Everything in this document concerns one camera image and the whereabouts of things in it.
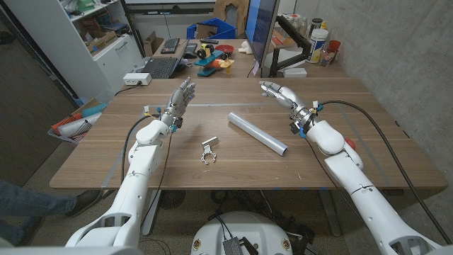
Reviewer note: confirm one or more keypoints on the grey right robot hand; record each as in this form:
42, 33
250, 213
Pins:
288, 95

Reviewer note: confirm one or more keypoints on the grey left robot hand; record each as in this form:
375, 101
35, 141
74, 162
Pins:
179, 101

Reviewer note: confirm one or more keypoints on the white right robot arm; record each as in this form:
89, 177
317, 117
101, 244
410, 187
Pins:
368, 202

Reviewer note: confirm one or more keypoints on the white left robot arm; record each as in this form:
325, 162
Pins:
136, 187

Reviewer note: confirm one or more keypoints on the small white box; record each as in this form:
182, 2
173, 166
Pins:
294, 72

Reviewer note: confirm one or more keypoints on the black laptop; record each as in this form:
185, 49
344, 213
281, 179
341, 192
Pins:
161, 67

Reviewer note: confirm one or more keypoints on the pink sticky note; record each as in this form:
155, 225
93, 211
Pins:
255, 69

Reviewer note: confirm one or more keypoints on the black computer mouse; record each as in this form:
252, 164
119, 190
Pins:
190, 55

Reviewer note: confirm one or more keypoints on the white power strip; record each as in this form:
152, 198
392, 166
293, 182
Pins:
137, 78

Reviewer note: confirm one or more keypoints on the colourful toy airplane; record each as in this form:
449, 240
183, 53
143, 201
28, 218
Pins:
212, 62

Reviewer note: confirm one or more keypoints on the clear glass jar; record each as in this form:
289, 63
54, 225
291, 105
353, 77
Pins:
326, 57

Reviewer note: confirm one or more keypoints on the black keyboard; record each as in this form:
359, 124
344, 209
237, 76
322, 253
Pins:
170, 46

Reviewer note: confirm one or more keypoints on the white labelled canister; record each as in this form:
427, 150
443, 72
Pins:
316, 46

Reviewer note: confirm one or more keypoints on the open cardboard box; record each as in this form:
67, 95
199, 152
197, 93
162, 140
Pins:
151, 44

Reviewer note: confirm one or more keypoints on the black remote control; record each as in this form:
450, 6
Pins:
209, 41

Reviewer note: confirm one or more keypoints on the red cup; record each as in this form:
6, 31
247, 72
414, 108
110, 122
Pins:
334, 45

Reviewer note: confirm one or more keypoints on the red bowl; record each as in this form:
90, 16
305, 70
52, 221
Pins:
224, 48

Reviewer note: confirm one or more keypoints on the flat computer monitor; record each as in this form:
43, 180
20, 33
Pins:
260, 28

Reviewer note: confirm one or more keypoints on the dark bottle with black lid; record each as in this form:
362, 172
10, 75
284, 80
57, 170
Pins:
315, 25

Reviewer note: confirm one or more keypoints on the yellow bottle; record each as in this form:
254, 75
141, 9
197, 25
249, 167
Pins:
323, 25

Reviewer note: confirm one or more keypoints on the blue plastic bin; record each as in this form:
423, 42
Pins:
223, 28

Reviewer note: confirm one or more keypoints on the cardboard box on shelf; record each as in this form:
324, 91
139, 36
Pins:
102, 42

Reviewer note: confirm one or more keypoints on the black floor fan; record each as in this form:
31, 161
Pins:
171, 199

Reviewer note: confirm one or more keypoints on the floor bin of rolls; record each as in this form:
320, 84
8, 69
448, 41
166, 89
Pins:
78, 125

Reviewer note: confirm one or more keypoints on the grey table leg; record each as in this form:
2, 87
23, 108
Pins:
153, 212
330, 212

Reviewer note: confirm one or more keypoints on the white shelf cabinet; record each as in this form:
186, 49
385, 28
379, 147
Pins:
70, 53

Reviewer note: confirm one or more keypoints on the person's dark shoe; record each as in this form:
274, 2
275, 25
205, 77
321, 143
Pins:
85, 202

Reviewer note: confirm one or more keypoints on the white robot torso base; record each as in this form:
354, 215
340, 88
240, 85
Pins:
244, 230

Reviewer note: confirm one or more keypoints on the person's blue jeans leg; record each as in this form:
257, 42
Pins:
32, 205

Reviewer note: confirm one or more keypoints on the small metal clamp bracket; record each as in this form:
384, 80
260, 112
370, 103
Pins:
209, 143

